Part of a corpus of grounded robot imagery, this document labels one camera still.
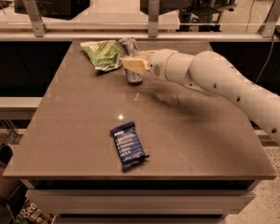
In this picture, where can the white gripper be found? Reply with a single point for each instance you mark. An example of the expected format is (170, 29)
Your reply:
(156, 63)

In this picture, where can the silver redbull can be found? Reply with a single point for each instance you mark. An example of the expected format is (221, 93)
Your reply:
(128, 47)

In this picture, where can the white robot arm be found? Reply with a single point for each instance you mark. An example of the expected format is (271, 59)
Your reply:
(210, 73)

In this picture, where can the green chip bag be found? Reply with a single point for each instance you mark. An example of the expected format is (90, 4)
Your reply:
(104, 55)

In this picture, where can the blue snack bar wrapper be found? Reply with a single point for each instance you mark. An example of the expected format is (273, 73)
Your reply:
(128, 145)

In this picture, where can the black box on counter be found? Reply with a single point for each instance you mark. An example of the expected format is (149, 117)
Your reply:
(51, 0)

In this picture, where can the brown bin lower left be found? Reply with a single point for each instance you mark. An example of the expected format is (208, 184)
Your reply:
(7, 186)

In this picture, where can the magazine on lower left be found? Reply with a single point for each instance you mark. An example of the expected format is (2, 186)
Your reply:
(31, 214)

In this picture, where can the middle metal railing bracket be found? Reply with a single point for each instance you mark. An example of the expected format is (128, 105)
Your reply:
(153, 17)

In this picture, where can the metal railing bracket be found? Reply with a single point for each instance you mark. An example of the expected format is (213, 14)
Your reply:
(38, 26)
(153, 17)
(266, 30)

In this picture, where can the left metal railing bracket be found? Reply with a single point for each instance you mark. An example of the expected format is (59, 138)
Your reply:
(38, 26)

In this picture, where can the right metal railing bracket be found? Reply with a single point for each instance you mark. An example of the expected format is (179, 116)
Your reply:
(266, 30)

